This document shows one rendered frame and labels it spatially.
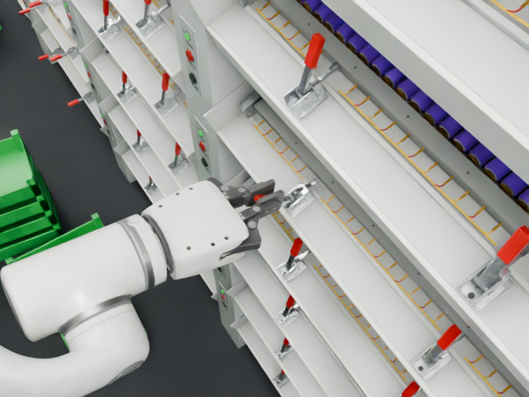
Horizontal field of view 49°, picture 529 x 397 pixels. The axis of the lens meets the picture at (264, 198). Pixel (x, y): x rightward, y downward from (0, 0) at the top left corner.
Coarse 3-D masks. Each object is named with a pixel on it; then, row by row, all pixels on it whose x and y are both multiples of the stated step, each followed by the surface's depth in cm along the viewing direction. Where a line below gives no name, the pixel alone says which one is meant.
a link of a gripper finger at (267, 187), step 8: (224, 184) 74; (256, 184) 74; (264, 184) 74; (272, 184) 74; (248, 192) 73; (256, 192) 73; (264, 192) 74; (272, 192) 76; (232, 200) 74; (240, 200) 73; (248, 200) 74
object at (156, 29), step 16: (112, 0) 106; (128, 0) 105; (144, 0) 96; (160, 0) 103; (128, 16) 103; (144, 16) 98; (160, 16) 100; (144, 32) 99; (160, 32) 100; (160, 48) 98; (176, 48) 97; (176, 64) 96; (176, 80) 90
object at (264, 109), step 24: (264, 120) 86; (288, 144) 82; (312, 168) 79; (336, 192) 77; (336, 216) 77; (360, 216) 75; (384, 240) 72; (408, 264) 70; (432, 288) 69; (456, 312) 67
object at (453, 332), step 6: (450, 330) 61; (456, 330) 61; (444, 336) 62; (450, 336) 62; (456, 336) 61; (438, 342) 63; (444, 342) 63; (450, 342) 62; (432, 348) 65; (438, 348) 64; (444, 348) 63; (432, 354) 65; (438, 354) 64; (432, 360) 65
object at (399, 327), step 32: (256, 96) 86; (224, 128) 89; (256, 128) 87; (256, 160) 85; (320, 192) 80; (320, 224) 78; (352, 224) 77; (320, 256) 77; (352, 256) 75; (384, 256) 74; (352, 288) 74; (384, 288) 73; (384, 320) 71; (416, 320) 70; (448, 320) 69; (416, 352) 69; (448, 384) 66
